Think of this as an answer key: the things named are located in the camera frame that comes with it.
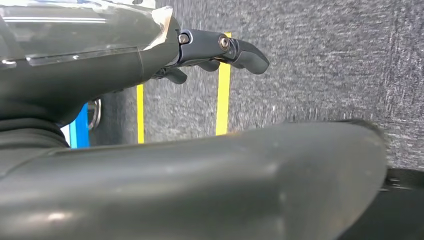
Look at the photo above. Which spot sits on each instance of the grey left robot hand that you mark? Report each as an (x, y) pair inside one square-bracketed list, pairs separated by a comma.
[(82, 66)]

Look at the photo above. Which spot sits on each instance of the blue steel shelf rack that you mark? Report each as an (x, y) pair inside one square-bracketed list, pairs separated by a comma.
[(81, 132)]

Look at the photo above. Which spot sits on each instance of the yellow floor tape square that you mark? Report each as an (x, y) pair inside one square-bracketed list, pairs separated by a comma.
[(223, 99)]

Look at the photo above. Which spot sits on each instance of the grey robot body shell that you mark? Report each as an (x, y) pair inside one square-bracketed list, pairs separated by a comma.
[(198, 188)]

